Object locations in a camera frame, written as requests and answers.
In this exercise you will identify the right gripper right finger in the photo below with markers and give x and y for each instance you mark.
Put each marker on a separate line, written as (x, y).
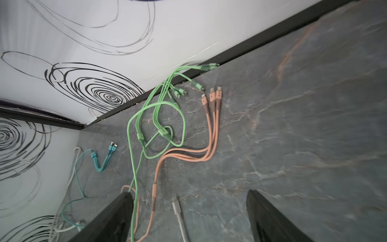
(268, 224)

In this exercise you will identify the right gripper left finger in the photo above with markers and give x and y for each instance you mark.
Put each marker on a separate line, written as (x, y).
(112, 224)

